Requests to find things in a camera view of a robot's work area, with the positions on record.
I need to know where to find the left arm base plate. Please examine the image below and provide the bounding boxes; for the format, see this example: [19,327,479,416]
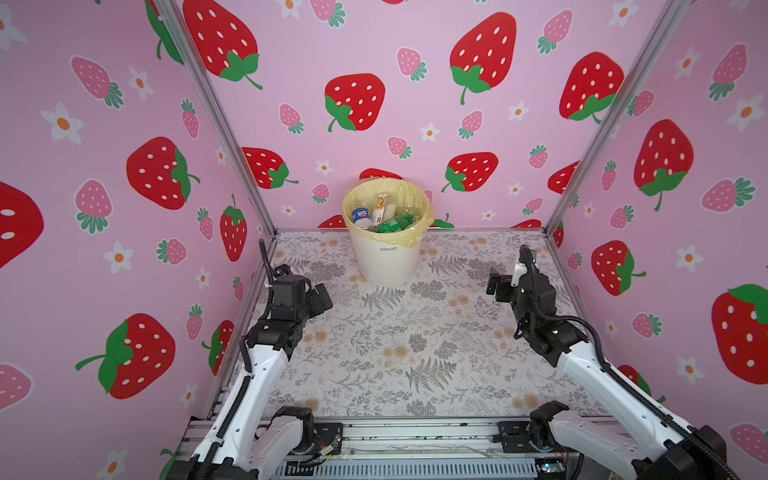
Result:
[288,421,344,457]

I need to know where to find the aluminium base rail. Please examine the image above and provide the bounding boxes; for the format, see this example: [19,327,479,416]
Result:
[161,415,601,480]

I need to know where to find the green bottle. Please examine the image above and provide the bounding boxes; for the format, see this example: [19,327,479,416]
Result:
[378,213,418,234]

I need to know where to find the left aluminium corner post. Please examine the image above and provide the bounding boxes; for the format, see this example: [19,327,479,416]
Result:
[156,0,278,240]

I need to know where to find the aluminium corner post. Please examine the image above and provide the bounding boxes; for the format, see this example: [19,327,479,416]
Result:
[544,0,690,240]
[156,0,278,240]

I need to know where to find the right aluminium corner post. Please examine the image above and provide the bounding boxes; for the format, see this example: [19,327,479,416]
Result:
[544,0,690,240]

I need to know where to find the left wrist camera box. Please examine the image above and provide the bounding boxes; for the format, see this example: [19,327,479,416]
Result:
[271,274,312,323]

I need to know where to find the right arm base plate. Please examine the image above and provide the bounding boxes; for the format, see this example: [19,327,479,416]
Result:
[492,420,569,454]

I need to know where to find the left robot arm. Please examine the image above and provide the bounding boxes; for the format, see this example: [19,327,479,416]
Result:
[166,241,333,479]

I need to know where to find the yellow bin liner bag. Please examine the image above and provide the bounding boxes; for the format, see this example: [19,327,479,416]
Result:
[341,178,435,232]

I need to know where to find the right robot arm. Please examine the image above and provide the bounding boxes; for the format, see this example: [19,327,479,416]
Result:
[486,245,737,479]

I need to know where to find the clear bottle blue cap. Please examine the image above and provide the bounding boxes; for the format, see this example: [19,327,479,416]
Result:
[351,207,373,230]

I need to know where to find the clear bottle blue label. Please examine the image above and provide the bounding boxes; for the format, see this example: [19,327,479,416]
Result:
[403,206,422,221]

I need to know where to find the white plastic waste bin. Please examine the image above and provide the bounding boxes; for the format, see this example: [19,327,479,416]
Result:
[349,226,426,287]

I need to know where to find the clear bottle orange flower label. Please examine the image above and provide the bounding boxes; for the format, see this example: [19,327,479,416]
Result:
[371,193,389,227]

